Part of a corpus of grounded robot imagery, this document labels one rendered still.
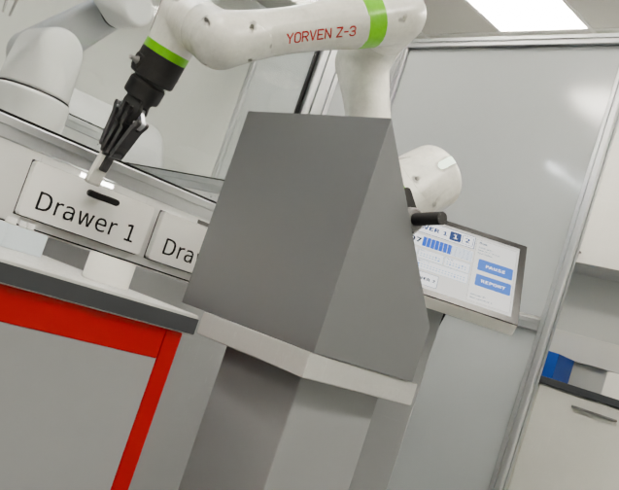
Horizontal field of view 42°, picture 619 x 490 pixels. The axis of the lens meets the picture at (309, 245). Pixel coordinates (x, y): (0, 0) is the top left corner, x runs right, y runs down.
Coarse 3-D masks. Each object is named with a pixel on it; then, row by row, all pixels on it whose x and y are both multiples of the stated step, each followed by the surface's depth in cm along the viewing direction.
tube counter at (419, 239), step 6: (414, 234) 228; (420, 234) 228; (414, 240) 226; (420, 240) 226; (426, 240) 227; (432, 240) 227; (438, 240) 228; (426, 246) 225; (432, 246) 226; (438, 246) 226; (444, 246) 226; (450, 246) 227; (456, 246) 227; (444, 252) 225; (450, 252) 225; (456, 252) 226; (462, 252) 226; (468, 252) 227; (462, 258) 224; (468, 258) 225
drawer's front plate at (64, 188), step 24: (48, 168) 159; (24, 192) 157; (48, 192) 160; (72, 192) 164; (24, 216) 158; (48, 216) 161; (96, 216) 168; (120, 216) 172; (144, 216) 176; (96, 240) 169; (120, 240) 173
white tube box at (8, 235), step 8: (0, 224) 130; (8, 224) 129; (0, 232) 130; (8, 232) 129; (16, 232) 131; (24, 232) 132; (32, 232) 133; (0, 240) 129; (8, 240) 130; (16, 240) 131; (24, 240) 133; (32, 240) 134; (40, 240) 135; (16, 248) 131; (24, 248) 133; (32, 248) 134; (40, 248) 136; (40, 256) 136
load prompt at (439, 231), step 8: (424, 232) 229; (432, 232) 230; (440, 232) 230; (448, 232) 231; (456, 232) 231; (448, 240) 228; (456, 240) 229; (464, 240) 230; (472, 240) 230; (472, 248) 228
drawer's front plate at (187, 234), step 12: (168, 216) 180; (156, 228) 180; (168, 228) 181; (180, 228) 183; (192, 228) 185; (204, 228) 188; (156, 240) 179; (168, 240) 181; (180, 240) 183; (192, 240) 186; (156, 252) 180; (168, 252) 182; (180, 252) 184; (168, 264) 182; (180, 264) 185; (192, 264) 187
